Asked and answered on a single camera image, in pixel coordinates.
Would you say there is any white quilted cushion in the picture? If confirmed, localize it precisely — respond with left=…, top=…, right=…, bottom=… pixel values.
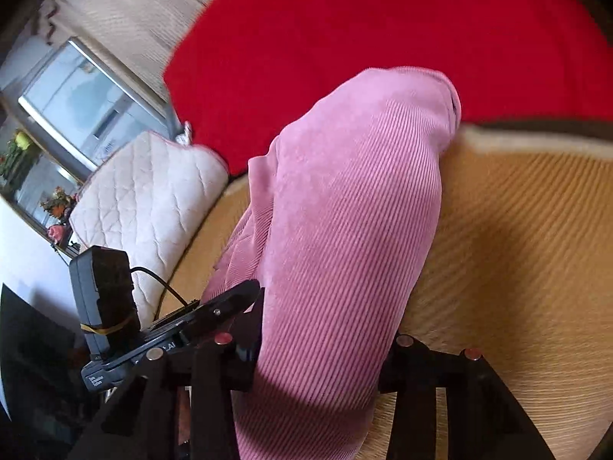
left=69, top=130, right=229, bottom=327

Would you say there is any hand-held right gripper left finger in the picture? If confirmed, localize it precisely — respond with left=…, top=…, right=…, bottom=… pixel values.
left=67, top=292, right=264, bottom=460

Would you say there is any black cable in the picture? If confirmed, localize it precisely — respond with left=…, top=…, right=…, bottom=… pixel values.
left=130, top=266, right=190, bottom=308

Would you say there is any red blanket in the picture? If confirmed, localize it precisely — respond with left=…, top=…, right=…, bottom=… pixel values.
left=163, top=0, right=613, bottom=178

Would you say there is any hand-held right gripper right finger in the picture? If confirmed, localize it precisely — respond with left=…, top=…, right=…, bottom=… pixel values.
left=378, top=333, right=556, bottom=460

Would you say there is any yellow flower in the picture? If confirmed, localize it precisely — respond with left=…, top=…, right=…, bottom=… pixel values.
left=0, top=127, right=36, bottom=187

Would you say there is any beige dotted cover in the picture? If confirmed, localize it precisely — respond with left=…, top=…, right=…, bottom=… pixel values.
left=48, top=0, right=254, bottom=106

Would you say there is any pink flower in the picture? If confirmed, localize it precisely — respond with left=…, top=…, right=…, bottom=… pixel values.
left=45, top=223, right=72, bottom=247

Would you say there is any woven bamboo mat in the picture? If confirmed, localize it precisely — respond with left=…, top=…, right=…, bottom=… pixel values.
left=158, top=125, right=613, bottom=460

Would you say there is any pink corduroy jacket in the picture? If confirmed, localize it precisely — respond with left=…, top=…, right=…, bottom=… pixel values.
left=201, top=67, right=463, bottom=460

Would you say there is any glass window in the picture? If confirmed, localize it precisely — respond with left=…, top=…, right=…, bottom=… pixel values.
left=0, top=36, right=183, bottom=173

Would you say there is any dark red hanging decoration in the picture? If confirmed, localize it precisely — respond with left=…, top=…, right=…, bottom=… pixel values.
left=41, top=0, right=63, bottom=46

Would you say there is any orange flower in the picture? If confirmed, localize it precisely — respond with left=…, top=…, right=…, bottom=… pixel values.
left=41, top=187, right=80, bottom=223

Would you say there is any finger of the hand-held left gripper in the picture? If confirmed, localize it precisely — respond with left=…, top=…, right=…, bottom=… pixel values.
left=184, top=280, right=262, bottom=339

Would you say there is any black furniture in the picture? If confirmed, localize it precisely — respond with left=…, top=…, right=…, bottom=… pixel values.
left=0, top=283, right=97, bottom=442

